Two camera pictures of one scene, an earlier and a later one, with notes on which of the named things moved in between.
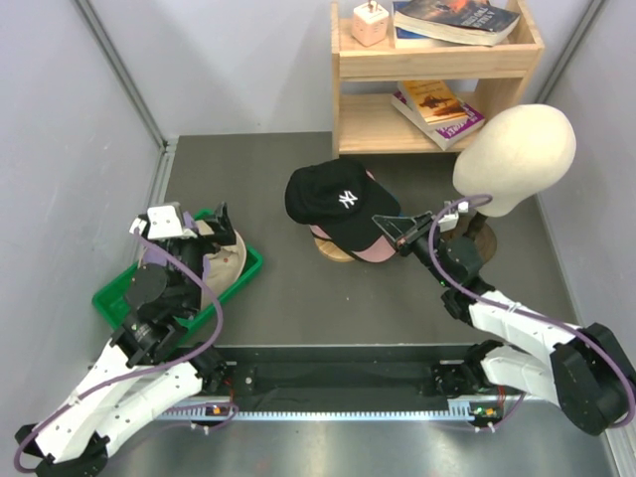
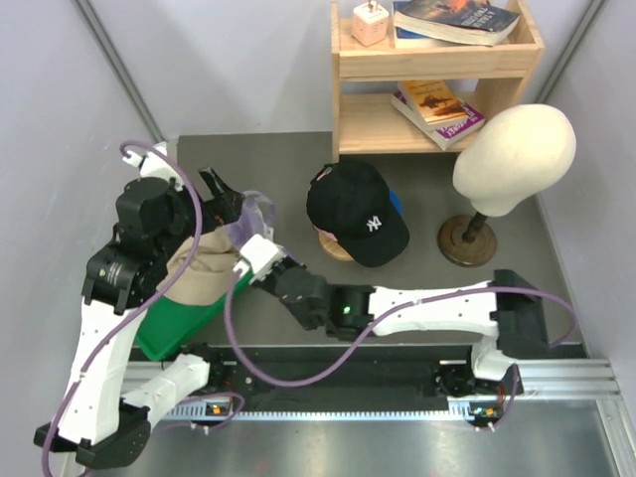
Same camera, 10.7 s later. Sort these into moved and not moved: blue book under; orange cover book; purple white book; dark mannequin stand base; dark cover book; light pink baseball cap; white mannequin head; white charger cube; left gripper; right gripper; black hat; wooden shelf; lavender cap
Moved: right gripper; black hat; light pink baseball cap; left gripper; lavender cap
Not moved: white mannequin head; dark mannequin stand base; orange cover book; dark cover book; white charger cube; wooden shelf; blue book under; purple white book
